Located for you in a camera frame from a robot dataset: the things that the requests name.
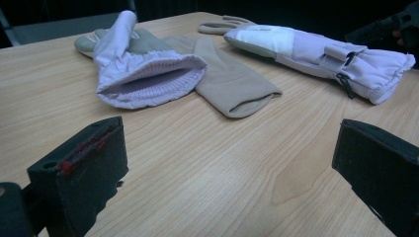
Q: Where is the lavender ski glove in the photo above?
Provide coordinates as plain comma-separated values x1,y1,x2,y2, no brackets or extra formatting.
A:
223,24,417,106
73,10,209,111

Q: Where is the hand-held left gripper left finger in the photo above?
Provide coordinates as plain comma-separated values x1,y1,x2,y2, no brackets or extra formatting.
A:
27,116,129,237

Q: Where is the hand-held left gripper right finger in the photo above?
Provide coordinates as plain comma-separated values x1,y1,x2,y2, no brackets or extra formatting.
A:
331,118,419,237

